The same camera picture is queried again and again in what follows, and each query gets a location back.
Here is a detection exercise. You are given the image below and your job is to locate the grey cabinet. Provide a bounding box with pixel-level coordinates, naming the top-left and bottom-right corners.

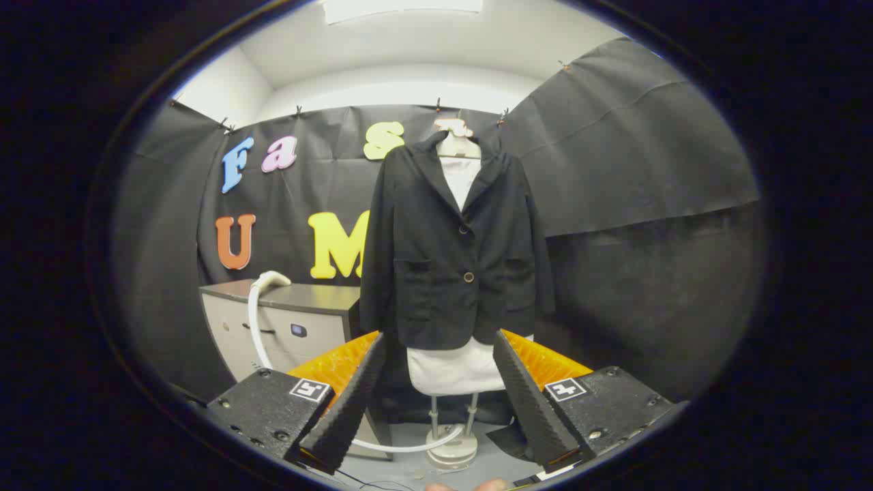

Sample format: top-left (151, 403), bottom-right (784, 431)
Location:
top-left (199, 280), bottom-right (393, 459)

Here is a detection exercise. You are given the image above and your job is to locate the long ceiling light panel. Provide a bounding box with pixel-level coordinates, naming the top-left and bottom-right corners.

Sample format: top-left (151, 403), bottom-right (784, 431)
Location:
top-left (323, 0), bottom-right (484, 25)

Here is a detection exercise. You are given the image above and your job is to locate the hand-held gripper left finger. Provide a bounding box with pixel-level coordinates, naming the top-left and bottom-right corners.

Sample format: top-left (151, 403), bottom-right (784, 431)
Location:
top-left (205, 332), bottom-right (386, 476)

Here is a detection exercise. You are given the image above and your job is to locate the black backdrop cloth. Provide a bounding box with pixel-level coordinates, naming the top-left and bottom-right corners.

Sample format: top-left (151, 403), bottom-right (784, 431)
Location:
top-left (113, 35), bottom-right (763, 417)

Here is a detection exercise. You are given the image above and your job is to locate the black blazer jacket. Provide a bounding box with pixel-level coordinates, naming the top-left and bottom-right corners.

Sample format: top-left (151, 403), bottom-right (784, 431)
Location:
top-left (359, 130), bottom-right (557, 352)

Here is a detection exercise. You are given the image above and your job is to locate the row of backdrop clips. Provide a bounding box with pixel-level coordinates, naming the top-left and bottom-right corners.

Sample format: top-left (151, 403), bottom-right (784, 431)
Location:
top-left (168, 60), bottom-right (570, 134)

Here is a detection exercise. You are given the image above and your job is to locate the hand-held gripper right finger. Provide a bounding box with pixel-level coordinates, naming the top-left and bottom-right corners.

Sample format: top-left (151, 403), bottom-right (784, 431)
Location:
top-left (492, 329), bottom-right (676, 475)

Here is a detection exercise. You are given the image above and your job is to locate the white steamer base stand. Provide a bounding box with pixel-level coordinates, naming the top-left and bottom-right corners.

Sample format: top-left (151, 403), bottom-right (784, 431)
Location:
top-left (426, 392), bottom-right (479, 471)

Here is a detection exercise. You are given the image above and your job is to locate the thin black cable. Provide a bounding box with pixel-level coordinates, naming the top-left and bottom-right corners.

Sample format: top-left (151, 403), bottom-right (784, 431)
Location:
top-left (334, 467), bottom-right (417, 491)

